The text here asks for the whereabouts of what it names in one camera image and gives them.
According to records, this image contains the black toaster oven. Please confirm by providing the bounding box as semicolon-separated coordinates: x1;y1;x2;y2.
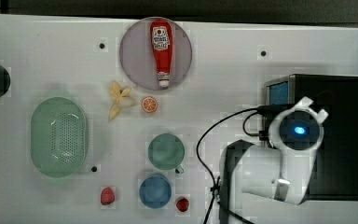
264;74;358;201

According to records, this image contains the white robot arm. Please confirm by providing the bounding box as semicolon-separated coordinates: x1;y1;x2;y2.
219;97;328;224

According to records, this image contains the orange slice toy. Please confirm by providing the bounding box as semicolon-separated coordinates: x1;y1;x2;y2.
141;96;158;113

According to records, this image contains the green cup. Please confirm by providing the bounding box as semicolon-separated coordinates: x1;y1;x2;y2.
147;133;186;175

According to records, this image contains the peeled banana toy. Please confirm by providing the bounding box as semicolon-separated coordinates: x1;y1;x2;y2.
109;81;137;120

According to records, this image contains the grey round plate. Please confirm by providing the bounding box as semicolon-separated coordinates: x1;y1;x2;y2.
119;17;192;91

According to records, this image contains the red plush ketchup bottle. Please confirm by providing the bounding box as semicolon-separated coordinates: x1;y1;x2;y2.
149;19;173;88

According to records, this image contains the blue cup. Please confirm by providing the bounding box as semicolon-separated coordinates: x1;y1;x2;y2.
139;175;172;209

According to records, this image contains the red strawberry toy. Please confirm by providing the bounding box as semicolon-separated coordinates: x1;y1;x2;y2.
176;198;189;212

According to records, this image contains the pink strawberry toy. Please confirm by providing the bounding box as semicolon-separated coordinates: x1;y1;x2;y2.
100;187;116;205

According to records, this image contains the green perforated basket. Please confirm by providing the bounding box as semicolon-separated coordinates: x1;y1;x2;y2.
30;97;89;178

